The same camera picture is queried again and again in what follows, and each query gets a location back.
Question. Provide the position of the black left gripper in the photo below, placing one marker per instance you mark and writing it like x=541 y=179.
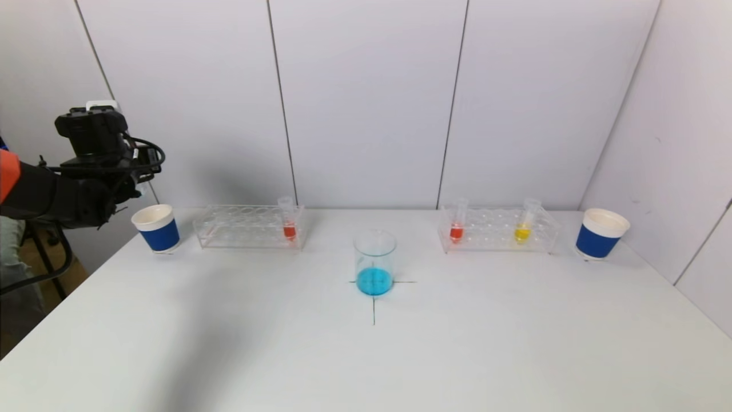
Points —
x=94 y=131

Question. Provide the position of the clear acrylic test tube rack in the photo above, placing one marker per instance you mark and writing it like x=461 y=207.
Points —
x=492 y=232
x=246 y=232

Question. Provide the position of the test tube with red pigment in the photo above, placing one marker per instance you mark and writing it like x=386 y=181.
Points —
x=456 y=233
x=290 y=231

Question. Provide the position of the clear glass beaker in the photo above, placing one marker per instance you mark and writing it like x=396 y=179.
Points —
x=374 y=280

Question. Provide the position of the test tube with yellow pigment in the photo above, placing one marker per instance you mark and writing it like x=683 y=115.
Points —
x=521 y=233

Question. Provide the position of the white paper cup blue sleeve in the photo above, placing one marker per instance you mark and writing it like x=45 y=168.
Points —
x=595 y=241
x=161 y=237

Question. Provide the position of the person in grey jeans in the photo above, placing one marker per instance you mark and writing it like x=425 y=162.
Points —
x=14 y=280

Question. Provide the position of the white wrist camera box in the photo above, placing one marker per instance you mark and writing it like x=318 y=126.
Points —
x=102 y=105

